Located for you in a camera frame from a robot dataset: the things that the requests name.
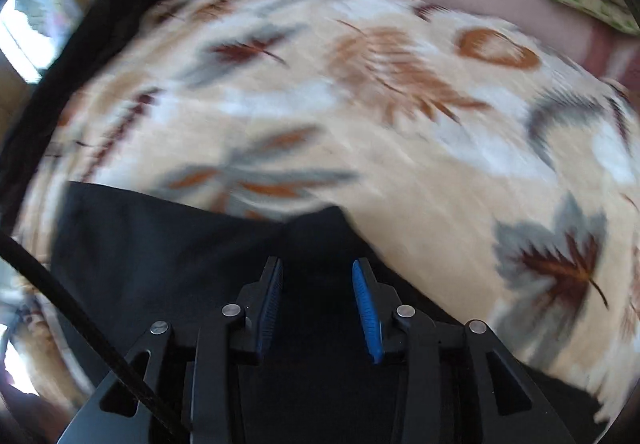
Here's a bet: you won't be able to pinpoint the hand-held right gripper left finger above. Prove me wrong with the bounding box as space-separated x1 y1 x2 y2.
55 256 284 444

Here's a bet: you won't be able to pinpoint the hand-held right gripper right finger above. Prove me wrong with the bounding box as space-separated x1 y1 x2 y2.
351 259 576 444

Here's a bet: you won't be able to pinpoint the black pants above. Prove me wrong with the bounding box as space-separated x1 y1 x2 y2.
0 0 608 444

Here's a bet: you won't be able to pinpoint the leaf-print beige blanket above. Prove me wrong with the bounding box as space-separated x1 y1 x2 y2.
10 0 640 427

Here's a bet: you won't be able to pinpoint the window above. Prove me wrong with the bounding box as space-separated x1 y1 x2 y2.
0 0 83 85

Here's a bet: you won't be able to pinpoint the black cable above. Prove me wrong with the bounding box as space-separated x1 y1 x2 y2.
0 233 188 444

